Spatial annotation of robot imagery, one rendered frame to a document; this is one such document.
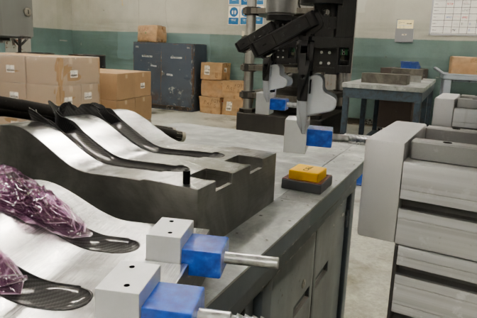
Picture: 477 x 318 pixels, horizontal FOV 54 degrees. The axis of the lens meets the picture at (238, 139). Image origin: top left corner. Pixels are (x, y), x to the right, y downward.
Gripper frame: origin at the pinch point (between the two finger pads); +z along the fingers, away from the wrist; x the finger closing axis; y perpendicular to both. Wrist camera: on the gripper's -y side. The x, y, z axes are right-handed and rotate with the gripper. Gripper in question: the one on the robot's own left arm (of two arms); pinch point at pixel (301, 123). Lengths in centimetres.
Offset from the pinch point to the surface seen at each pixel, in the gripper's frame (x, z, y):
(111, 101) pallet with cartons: 396, 53, -248
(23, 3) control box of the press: 43, -22, -84
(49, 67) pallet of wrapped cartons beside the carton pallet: 301, 13, -259
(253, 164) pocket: -2.0, 7.2, -7.2
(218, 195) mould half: -17.0, 8.1, -9.1
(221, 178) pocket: -12.4, 7.1, -10.0
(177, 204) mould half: -21.5, 8.5, -13.3
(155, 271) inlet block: -42.4, 6.6, -7.4
